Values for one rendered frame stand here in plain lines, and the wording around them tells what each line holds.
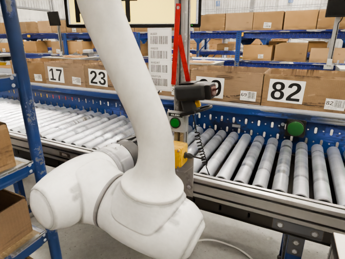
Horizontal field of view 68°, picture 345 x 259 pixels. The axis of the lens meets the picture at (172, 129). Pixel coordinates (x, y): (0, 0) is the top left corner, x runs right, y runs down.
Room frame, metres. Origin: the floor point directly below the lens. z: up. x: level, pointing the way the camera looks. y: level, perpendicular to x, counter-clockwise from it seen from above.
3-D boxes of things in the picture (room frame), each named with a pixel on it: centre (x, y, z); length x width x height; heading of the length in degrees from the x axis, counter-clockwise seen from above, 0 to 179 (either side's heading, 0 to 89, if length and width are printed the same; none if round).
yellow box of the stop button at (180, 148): (0.78, -0.04, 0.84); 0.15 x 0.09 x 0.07; 64
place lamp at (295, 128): (1.15, -0.58, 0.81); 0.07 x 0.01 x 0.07; 64
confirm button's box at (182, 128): (0.82, -0.02, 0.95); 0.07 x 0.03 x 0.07; 64
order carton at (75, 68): (2.02, 0.73, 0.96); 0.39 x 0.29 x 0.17; 64
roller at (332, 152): (0.86, -0.63, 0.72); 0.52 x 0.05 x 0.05; 154
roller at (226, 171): (1.03, -0.28, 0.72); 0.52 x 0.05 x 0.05; 154
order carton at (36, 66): (2.20, 1.08, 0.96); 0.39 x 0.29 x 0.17; 65
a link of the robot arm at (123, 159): (0.51, 0.13, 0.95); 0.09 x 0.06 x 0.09; 64
